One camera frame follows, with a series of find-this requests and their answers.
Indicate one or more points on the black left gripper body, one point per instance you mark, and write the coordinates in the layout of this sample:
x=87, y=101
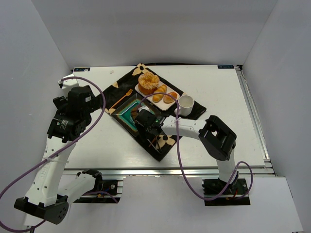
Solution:
x=95, y=102

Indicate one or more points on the metal tongs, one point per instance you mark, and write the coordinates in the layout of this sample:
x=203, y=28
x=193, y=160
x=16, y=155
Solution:
x=157, y=148

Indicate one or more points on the large sugared round bread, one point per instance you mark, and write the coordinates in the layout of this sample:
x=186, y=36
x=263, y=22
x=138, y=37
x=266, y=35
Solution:
x=148, y=83

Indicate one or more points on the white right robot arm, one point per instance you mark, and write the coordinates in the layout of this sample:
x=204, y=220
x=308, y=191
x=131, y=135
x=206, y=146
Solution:
x=218, y=139

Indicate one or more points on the brown chocolate croissant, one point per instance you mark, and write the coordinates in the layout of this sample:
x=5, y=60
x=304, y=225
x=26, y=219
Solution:
x=134, y=113

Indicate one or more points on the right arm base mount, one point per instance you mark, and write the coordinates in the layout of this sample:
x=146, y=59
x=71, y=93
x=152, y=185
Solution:
x=234, y=195

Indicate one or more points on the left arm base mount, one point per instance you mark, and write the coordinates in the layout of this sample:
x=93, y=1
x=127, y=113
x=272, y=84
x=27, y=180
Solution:
x=101, y=185

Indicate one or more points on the teal square plate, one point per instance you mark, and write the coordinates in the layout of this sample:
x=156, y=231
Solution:
x=123, y=114

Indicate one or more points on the aluminium table frame rail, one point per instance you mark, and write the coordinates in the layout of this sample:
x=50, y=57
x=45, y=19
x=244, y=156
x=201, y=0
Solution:
x=255, y=119

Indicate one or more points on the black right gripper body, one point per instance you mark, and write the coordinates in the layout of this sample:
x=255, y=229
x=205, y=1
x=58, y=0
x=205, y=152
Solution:
x=141, y=116

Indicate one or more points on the orange plastic fork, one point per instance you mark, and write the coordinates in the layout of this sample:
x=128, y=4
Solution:
x=126, y=95

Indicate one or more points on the golden croissant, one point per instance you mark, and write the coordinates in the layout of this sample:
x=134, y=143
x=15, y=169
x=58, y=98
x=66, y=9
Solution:
x=159, y=93

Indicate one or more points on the small glazed bun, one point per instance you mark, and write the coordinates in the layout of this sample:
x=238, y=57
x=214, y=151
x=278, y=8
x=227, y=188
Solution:
x=170, y=97

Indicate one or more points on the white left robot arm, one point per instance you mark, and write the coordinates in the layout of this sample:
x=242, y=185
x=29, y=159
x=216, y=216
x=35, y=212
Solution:
x=45, y=199

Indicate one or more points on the white ceramic mug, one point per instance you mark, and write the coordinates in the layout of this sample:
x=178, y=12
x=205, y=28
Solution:
x=185, y=104

